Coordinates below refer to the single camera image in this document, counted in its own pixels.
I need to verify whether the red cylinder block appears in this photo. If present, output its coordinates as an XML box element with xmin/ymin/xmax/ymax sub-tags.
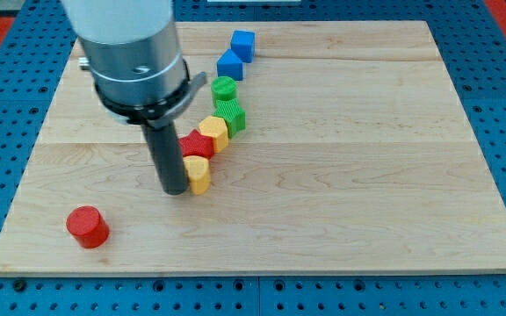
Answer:
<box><xmin>66</xmin><ymin>205</ymin><xmax>110</xmax><ymax>248</ymax></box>

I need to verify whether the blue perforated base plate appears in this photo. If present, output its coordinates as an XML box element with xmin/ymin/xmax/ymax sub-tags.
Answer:
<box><xmin>0</xmin><ymin>1</ymin><xmax>506</xmax><ymax>315</ymax></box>

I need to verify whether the green cylinder block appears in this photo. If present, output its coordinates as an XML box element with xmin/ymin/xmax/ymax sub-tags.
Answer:
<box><xmin>211</xmin><ymin>76</ymin><xmax>238</xmax><ymax>106</ymax></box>

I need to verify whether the yellow hexagon block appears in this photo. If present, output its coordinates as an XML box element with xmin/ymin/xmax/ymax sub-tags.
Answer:
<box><xmin>199</xmin><ymin>116</ymin><xmax>229</xmax><ymax>153</ymax></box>

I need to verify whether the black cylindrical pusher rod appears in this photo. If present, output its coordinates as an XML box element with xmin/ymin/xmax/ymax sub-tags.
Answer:
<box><xmin>141</xmin><ymin>123</ymin><xmax>189</xmax><ymax>196</ymax></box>

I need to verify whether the green star block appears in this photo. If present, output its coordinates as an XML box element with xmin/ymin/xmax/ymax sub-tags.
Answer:
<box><xmin>213</xmin><ymin>98</ymin><xmax>246</xmax><ymax>139</ymax></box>

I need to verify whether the wooden board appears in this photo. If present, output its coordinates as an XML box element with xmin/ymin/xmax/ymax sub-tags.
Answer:
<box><xmin>0</xmin><ymin>21</ymin><xmax>506</xmax><ymax>277</ymax></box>

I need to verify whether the blue triangular block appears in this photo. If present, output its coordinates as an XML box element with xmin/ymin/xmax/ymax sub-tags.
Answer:
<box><xmin>216</xmin><ymin>49</ymin><xmax>244</xmax><ymax>81</ymax></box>

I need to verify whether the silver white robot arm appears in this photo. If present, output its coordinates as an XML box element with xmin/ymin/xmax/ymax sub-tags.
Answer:
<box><xmin>61</xmin><ymin>0</ymin><xmax>206</xmax><ymax>195</ymax></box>

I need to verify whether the red star block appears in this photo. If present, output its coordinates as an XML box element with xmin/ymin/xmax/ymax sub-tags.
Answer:
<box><xmin>178</xmin><ymin>129</ymin><xmax>215</xmax><ymax>159</ymax></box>

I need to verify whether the yellow heart block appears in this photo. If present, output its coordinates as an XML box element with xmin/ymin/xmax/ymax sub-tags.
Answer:
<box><xmin>184</xmin><ymin>155</ymin><xmax>211</xmax><ymax>195</ymax></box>

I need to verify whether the blue cube block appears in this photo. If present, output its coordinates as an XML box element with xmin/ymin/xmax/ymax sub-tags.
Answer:
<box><xmin>230</xmin><ymin>30</ymin><xmax>256</xmax><ymax>63</ymax></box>

